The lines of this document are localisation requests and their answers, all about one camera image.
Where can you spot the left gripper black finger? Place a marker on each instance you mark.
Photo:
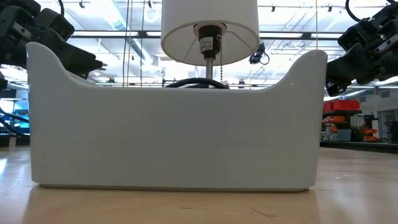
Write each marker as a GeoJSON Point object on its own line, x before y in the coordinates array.
{"type": "Point", "coordinates": [77, 60]}

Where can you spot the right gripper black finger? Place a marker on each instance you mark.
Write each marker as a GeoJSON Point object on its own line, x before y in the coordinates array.
{"type": "Point", "coordinates": [348, 71]}

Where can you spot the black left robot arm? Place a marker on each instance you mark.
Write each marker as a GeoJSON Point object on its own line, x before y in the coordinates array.
{"type": "Point", "coordinates": [15, 3]}

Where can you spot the large red storage bin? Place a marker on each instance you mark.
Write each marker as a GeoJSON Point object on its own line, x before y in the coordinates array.
{"type": "Point", "coordinates": [346, 105]}

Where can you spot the small red storage bin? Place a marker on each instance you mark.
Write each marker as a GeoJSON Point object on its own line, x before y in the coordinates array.
{"type": "Point", "coordinates": [328, 106]}

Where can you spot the black storage shelf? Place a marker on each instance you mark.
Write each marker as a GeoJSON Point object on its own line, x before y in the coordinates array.
{"type": "Point", "coordinates": [342, 112]}

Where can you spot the light grey plastic bin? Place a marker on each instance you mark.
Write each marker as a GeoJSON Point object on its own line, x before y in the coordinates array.
{"type": "Point", "coordinates": [174, 137]}

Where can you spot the white cylindrical bucket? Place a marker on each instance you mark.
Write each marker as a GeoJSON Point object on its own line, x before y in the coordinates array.
{"type": "Point", "coordinates": [211, 12]}

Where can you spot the black aluminium rig frame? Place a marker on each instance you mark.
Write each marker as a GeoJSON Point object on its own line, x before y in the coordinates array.
{"type": "Point", "coordinates": [357, 147]}

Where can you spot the hanging black camera device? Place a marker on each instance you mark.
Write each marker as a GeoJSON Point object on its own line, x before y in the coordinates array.
{"type": "Point", "coordinates": [258, 54]}

